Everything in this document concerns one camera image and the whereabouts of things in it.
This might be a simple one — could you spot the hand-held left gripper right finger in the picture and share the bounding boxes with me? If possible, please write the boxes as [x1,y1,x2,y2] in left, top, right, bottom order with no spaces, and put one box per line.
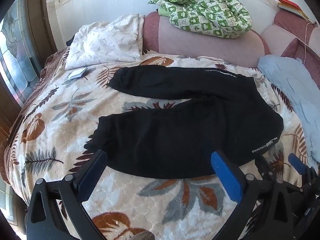
[211,150,298,240]

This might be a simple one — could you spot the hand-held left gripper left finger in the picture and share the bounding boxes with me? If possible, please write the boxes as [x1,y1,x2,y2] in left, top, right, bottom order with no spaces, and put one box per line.
[26,149,108,240]

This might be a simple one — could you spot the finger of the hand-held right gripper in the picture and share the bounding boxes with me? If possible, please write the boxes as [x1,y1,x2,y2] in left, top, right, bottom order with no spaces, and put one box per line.
[257,154,302,193]
[287,153,320,188]

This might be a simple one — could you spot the black pants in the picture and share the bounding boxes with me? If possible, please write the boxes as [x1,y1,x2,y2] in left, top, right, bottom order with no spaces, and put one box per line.
[89,66,284,179]

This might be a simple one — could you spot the leaf print fleece blanket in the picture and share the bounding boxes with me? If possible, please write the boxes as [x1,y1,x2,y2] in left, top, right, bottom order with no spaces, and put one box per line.
[6,55,315,240]

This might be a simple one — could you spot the light blue pillow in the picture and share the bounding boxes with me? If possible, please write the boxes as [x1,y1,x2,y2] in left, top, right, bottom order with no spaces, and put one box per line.
[257,55,320,164]

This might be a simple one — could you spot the small blue-white booklet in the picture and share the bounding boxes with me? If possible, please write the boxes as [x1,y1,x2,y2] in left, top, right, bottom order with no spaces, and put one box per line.
[67,67,88,81]

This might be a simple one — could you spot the pink padded headboard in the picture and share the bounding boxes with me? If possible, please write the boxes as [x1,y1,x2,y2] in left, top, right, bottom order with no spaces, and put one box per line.
[142,10,320,90]

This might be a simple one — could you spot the white leaf print pillow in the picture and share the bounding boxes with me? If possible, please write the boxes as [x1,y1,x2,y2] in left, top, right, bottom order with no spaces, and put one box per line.
[65,14,146,70]

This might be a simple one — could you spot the stained glass window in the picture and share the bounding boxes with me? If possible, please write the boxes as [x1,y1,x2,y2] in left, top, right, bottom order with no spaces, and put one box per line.
[0,0,43,102]

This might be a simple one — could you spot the red book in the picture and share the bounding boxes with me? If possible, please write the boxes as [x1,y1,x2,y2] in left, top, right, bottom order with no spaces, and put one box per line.
[277,0,301,8]

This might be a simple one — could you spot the green patterned quilt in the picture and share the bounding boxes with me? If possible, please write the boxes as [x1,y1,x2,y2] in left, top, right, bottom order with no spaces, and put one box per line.
[147,0,252,39]

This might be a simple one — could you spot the white cable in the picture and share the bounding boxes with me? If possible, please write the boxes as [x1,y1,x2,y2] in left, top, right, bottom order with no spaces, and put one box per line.
[274,21,318,67]

